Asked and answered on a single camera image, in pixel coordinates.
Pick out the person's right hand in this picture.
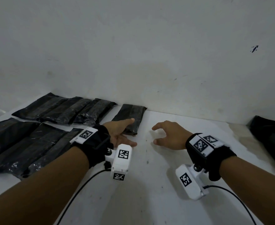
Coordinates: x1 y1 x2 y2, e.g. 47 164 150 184
151 120 194 151

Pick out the person's left hand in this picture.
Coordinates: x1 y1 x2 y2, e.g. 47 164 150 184
102 118 138 149

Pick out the crinkled black plastic bag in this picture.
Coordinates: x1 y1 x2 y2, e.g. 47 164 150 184
40 97 92 124

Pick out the glossy black plastic bag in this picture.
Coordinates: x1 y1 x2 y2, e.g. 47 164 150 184
0 123 69 174

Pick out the row of black plastic packets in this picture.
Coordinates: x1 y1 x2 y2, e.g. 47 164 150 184
247 115 275 175

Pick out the person's left forearm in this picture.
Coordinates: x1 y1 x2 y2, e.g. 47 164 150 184
0 146 90 225

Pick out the person's right forearm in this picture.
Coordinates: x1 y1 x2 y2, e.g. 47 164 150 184
219 156 275 225

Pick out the black left wristband with markers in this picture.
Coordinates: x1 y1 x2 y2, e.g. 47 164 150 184
69 125 114 168

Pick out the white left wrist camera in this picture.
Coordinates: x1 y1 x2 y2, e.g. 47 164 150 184
104 144 133 181

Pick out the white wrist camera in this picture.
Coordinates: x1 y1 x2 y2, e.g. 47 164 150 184
104 144 133 181
175 164 210 201

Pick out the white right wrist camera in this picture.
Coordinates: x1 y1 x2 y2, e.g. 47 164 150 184
175 164 210 201

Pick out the black left camera cable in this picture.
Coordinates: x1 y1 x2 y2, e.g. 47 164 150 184
55 168 112 225

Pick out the black camera cable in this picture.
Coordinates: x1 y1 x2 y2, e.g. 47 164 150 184
203 185 257 225
55 168 112 225

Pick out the black right camera cable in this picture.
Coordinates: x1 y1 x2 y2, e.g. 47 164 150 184
203 185 257 225

